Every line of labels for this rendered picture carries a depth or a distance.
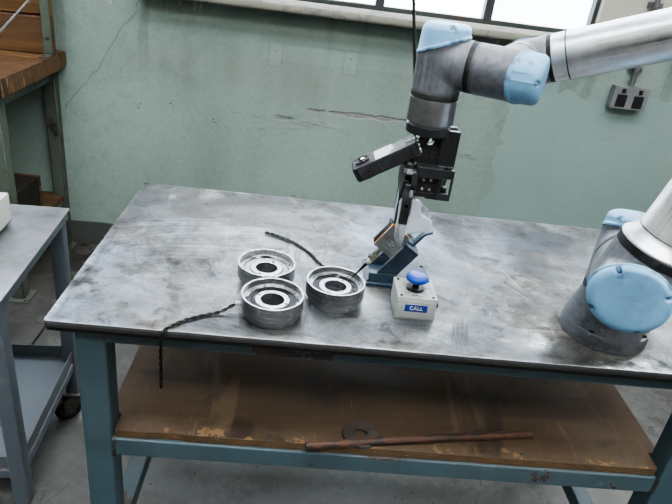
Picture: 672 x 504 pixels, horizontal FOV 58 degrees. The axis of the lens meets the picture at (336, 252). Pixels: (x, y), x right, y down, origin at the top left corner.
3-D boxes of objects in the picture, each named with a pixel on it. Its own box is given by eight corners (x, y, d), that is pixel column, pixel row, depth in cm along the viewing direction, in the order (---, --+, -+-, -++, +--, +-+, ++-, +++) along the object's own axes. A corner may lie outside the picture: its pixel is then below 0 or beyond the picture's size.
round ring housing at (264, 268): (237, 266, 116) (238, 247, 114) (292, 268, 117) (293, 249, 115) (236, 295, 106) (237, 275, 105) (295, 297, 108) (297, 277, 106)
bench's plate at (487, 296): (43, 330, 94) (42, 320, 93) (144, 190, 148) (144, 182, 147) (766, 391, 103) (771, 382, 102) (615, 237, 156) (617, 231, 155)
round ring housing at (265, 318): (299, 298, 108) (302, 278, 106) (304, 332, 99) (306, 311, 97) (240, 296, 106) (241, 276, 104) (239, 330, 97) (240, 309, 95)
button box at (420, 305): (393, 319, 106) (398, 295, 103) (389, 297, 112) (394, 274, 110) (439, 323, 106) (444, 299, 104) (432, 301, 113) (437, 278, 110)
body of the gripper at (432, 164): (448, 206, 99) (463, 134, 93) (396, 200, 99) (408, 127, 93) (442, 189, 106) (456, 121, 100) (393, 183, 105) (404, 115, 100)
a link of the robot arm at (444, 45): (471, 29, 85) (414, 19, 88) (455, 107, 90) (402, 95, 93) (484, 26, 91) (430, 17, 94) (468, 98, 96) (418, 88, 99)
